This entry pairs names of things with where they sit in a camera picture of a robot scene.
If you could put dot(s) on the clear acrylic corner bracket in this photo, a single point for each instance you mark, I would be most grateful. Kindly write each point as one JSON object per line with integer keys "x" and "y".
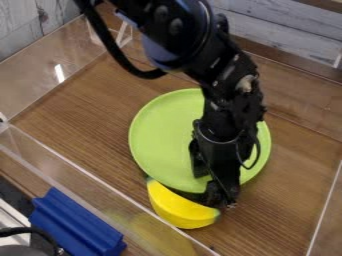
{"x": 119, "y": 28}

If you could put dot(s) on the green round plate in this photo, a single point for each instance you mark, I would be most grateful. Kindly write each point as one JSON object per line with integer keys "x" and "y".
{"x": 160, "y": 133}

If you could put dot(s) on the clear acrylic front wall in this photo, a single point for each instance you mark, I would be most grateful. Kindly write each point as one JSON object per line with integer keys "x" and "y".
{"x": 38, "y": 170}

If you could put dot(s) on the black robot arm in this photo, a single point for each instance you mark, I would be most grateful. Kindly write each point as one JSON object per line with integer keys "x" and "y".
{"x": 185, "y": 39}

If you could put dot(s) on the blue plastic clamp block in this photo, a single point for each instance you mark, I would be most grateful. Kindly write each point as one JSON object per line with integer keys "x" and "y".
{"x": 81, "y": 233}

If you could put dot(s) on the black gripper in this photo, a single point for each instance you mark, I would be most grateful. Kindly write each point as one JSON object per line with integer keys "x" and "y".
{"x": 225, "y": 147}

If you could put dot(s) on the yellow toy banana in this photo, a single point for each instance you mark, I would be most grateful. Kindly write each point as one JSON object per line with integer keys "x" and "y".
{"x": 176, "y": 210}

